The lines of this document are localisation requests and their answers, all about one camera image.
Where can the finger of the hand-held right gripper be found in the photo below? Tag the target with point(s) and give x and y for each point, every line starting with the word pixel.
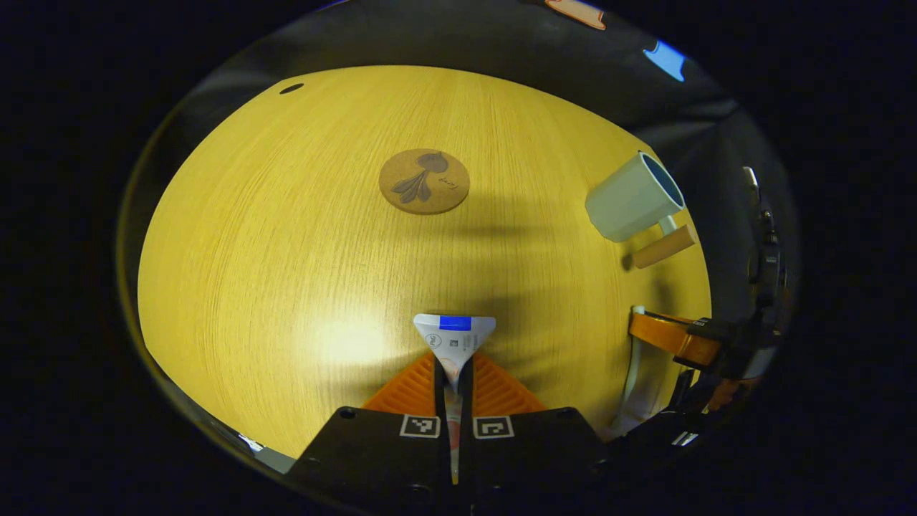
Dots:
pixel 670 335
pixel 698 424

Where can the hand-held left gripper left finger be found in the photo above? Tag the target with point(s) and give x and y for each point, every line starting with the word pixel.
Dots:
pixel 380 459

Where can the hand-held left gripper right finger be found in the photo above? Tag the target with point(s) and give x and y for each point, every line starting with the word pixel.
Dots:
pixel 530 459

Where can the white toothpaste tube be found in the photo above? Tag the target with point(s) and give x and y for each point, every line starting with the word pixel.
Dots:
pixel 455 344

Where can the round cork coaster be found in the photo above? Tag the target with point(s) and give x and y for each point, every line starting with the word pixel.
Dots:
pixel 430 197

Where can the yellow wooden desktop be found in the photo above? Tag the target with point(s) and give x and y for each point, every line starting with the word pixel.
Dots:
pixel 286 251

